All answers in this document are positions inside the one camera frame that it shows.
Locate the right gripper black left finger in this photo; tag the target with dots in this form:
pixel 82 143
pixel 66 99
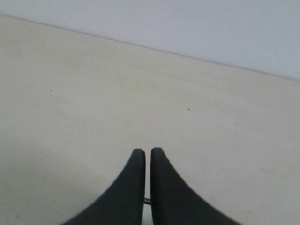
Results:
pixel 122 203

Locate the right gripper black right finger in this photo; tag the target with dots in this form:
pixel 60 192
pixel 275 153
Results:
pixel 174 202

